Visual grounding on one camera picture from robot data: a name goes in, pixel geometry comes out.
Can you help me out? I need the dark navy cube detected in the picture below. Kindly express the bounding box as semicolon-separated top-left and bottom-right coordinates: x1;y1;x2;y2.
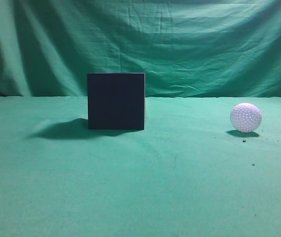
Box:
87;73;146;130

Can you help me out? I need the white dimpled golf ball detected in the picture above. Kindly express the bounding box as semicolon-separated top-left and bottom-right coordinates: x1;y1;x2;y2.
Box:
230;103;262;133

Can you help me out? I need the green cloth backdrop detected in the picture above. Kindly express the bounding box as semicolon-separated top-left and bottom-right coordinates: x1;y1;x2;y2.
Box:
0;0;281;237

